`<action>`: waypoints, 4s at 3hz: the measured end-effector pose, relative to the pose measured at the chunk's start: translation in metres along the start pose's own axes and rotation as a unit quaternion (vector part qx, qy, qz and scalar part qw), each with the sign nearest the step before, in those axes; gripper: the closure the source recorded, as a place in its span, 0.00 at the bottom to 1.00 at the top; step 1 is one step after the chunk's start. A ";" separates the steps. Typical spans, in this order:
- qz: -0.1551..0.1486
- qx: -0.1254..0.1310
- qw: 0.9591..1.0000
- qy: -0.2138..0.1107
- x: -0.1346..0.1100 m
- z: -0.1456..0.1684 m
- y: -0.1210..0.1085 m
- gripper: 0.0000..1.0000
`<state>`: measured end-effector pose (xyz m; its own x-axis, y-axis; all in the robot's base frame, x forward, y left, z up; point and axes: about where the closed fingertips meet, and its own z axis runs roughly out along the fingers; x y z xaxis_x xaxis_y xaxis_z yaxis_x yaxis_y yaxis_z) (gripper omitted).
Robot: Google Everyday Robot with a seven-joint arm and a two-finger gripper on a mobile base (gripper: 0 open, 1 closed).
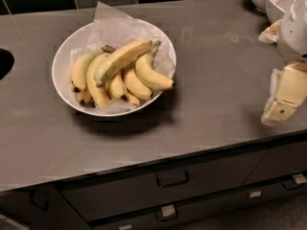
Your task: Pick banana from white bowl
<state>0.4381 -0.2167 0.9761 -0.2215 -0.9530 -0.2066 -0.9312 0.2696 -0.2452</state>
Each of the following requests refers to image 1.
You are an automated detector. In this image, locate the right curved yellow banana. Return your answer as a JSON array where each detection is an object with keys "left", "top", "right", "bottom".
[{"left": 135, "top": 40, "right": 176, "bottom": 91}]

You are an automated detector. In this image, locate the small centre yellow banana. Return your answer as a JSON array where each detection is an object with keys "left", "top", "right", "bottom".
[{"left": 106, "top": 73, "right": 128, "bottom": 102}]

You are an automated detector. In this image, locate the small bottom left banana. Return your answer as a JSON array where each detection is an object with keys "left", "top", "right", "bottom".
[{"left": 77, "top": 89, "right": 92, "bottom": 106}]

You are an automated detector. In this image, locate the long yellow banana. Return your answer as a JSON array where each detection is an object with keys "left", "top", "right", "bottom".
[{"left": 86, "top": 53, "right": 110, "bottom": 107}]

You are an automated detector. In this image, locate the dark drawer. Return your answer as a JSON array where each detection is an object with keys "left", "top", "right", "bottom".
[
  {"left": 89, "top": 190, "right": 233, "bottom": 230},
  {"left": 61, "top": 150, "right": 265, "bottom": 222},
  {"left": 245, "top": 141, "right": 307, "bottom": 185},
  {"left": 224, "top": 172, "right": 307, "bottom": 212}
]

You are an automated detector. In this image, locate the right lower dark drawer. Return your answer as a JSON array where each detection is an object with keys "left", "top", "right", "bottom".
[{"left": 224, "top": 172, "right": 307, "bottom": 212}]

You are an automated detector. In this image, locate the upper dark drawer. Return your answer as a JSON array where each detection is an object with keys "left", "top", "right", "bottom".
[{"left": 61, "top": 150, "right": 265, "bottom": 222}]

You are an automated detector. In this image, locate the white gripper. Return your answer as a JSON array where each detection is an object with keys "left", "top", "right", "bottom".
[{"left": 258, "top": 0, "right": 307, "bottom": 127}]

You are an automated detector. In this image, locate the left dark cabinet door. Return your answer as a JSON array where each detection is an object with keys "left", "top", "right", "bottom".
[{"left": 0, "top": 186, "right": 90, "bottom": 230}]

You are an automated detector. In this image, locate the white paper liner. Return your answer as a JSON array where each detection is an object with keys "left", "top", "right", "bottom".
[{"left": 67, "top": 3, "right": 177, "bottom": 117}]

